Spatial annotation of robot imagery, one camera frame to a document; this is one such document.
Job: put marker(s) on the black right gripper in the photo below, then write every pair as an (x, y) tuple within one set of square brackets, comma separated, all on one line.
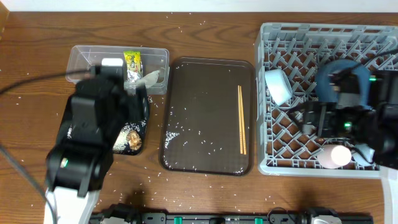
[(314, 117)]

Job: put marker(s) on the large dark blue bowl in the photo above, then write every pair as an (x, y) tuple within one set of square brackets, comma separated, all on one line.
[(324, 90)]

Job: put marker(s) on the pink plastic cup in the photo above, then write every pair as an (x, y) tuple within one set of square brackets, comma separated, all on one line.
[(334, 156)]

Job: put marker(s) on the light blue rice bowl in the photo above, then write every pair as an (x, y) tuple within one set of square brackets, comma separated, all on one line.
[(278, 85)]

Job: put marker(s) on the small light blue cup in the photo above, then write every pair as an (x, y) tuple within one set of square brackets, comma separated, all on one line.
[(363, 155)]

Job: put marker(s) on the wooden chopstick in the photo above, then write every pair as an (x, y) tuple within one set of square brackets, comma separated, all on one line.
[(242, 124), (240, 119)]

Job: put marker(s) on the white tissue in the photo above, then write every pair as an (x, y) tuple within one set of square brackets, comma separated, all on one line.
[(151, 78)]

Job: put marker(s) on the brown food scrap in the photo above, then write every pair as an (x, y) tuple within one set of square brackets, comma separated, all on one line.
[(134, 140)]

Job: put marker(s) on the aluminium foil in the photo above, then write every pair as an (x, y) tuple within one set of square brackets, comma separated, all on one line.
[(132, 84)]

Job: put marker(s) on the yellow snack wrapper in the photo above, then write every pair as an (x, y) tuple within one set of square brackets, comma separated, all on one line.
[(134, 64)]

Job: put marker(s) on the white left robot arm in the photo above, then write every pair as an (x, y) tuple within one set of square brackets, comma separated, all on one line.
[(74, 182)]

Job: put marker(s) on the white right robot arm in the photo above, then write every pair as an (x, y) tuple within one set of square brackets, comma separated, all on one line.
[(360, 105)]

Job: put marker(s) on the grey dishwasher rack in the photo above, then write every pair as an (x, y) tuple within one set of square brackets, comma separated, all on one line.
[(299, 50)]

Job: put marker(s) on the dark brown serving tray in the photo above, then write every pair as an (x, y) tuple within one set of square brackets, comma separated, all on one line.
[(201, 124)]

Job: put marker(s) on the black rectangular tray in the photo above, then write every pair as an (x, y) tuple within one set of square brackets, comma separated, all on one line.
[(104, 124)]

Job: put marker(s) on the clear plastic bin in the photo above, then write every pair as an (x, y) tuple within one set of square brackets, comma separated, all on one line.
[(85, 56)]

